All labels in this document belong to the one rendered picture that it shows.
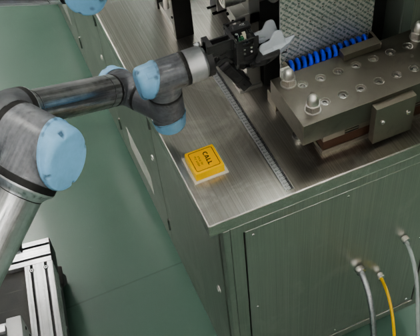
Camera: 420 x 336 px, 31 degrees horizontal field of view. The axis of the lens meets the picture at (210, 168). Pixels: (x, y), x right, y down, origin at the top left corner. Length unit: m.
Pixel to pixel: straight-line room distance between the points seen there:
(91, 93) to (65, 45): 1.89
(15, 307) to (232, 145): 0.98
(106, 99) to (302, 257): 0.63
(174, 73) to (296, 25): 0.30
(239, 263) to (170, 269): 0.88
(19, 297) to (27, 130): 1.16
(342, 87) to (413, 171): 0.29
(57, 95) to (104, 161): 1.44
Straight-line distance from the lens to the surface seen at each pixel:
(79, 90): 1.62
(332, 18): 1.76
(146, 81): 1.60
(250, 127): 1.81
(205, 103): 1.87
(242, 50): 1.64
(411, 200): 1.97
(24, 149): 1.37
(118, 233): 2.77
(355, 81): 1.73
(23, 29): 3.67
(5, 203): 1.39
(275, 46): 1.70
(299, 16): 1.70
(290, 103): 1.68
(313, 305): 2.15
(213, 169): 1.70
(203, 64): 1.62
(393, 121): 1.75
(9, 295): 2.48
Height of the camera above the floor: 2.23
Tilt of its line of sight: 50 degrees down
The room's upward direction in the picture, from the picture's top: 7 degrees counter-clockwise
